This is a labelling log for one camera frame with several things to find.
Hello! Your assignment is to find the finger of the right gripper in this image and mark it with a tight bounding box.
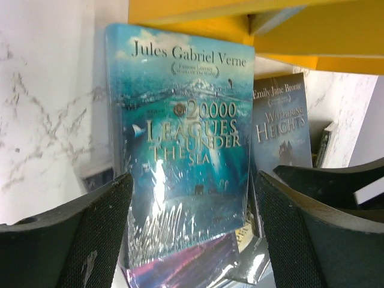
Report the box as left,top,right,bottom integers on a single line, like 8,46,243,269
274,158,383,210

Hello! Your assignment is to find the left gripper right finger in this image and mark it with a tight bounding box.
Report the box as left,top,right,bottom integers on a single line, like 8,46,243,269
255,172,383,287

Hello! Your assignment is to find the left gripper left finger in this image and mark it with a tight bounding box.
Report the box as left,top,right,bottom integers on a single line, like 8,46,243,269
1,173,133,288

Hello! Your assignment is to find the black Moon and Sixpence book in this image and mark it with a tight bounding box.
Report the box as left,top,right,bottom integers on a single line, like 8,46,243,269
225,209,272,285

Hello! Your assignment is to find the dark Wuthering Heights book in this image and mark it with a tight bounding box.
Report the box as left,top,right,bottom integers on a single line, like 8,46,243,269
250,73,312,175

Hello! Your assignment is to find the blue 20000 Leagues book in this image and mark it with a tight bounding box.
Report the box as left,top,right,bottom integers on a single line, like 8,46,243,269
105,23,255,268

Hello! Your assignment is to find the light blue cat book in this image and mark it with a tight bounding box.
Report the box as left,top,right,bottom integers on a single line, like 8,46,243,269
249,5,307,35

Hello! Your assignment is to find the green Alice Wonderland book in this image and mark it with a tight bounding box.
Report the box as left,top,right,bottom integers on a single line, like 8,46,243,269
313,122,336,168

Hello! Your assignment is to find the yellow wooden two-slot shelf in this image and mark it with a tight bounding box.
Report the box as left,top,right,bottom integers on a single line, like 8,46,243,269
128,1,383,75

